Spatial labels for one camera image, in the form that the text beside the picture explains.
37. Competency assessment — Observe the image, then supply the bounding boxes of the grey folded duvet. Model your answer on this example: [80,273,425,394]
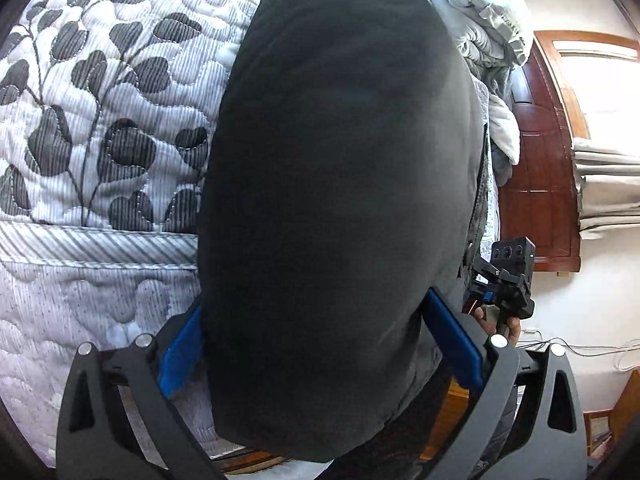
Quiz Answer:
[430,0,534,100]

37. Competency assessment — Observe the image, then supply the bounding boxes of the white cable on floor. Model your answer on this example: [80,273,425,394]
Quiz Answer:
[516,328,640,373]

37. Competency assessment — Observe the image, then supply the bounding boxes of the person's right hand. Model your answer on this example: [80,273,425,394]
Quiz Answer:
[472,306,522,347]

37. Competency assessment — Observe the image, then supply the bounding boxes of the grey window curtain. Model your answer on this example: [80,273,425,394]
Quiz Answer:
[572,138,640,240]

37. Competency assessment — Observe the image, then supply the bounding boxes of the black pants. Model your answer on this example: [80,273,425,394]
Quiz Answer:
[198,0,485,462]

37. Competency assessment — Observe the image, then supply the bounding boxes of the dark wooden headboard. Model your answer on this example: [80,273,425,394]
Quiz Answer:
[499,30,639,273]

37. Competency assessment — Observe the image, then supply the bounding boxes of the beige crumpled blanket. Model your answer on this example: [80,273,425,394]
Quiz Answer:
[488,94,521,188]

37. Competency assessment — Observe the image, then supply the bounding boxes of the white grey leaf quilt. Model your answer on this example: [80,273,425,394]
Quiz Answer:
[0,0,501,476]

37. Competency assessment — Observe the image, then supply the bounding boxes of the black camera box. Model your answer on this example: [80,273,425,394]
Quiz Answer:
[490,236,536,274]

